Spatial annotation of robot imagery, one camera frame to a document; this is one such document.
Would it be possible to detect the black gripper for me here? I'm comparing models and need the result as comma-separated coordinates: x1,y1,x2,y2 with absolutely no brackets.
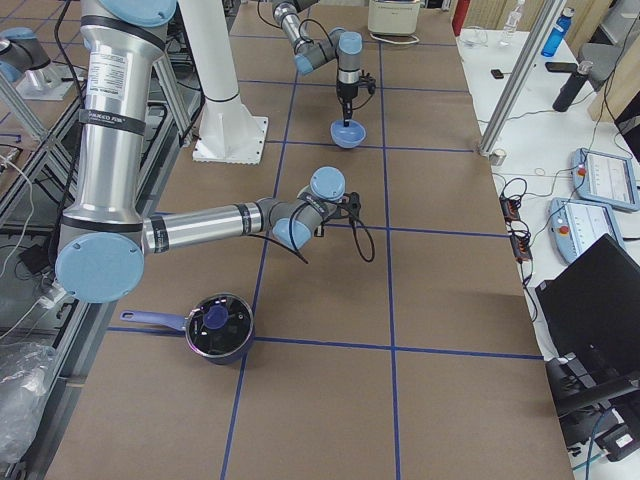
336,82,359,126

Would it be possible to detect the blue bowl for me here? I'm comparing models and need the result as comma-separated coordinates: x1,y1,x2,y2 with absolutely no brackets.
330,120,366,149

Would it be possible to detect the white toaster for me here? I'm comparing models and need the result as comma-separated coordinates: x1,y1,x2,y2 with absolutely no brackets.
368,0,421,36

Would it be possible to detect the black smartphone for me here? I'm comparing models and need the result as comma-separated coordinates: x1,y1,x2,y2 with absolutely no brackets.
545,62,578,73

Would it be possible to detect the blue water bottle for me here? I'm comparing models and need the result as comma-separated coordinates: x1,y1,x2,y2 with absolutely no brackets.
541,7,575,58

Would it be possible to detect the black thermos bottle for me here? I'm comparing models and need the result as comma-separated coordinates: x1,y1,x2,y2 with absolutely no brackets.
552,60,594,112

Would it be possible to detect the dark blue saucepan with lid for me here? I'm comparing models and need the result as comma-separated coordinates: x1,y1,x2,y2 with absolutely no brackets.
119,292,255,365

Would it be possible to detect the near blue teach pendant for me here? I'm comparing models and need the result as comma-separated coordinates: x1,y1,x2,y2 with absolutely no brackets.
549,197,625,264

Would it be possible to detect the blue teach pendant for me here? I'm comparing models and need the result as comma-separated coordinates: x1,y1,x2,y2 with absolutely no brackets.
571,148,639,212
549,197,625,264

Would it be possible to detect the far blue teach pendant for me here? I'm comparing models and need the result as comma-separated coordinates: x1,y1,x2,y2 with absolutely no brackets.
571,148,639,212

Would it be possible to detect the black laptop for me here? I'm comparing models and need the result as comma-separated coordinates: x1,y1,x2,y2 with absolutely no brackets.
536,234,639,373

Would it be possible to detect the white toaster power cord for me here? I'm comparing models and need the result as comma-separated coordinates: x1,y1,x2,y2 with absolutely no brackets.
370,30,459,48

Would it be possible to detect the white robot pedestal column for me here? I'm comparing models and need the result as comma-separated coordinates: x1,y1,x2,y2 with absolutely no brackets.
178,0,269,165

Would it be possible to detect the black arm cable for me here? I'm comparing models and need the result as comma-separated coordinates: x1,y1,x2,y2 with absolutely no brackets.
248,197,375,264

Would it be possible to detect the aluminium frame post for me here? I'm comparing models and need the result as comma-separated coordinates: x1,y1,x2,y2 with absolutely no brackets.
478,0,566,157

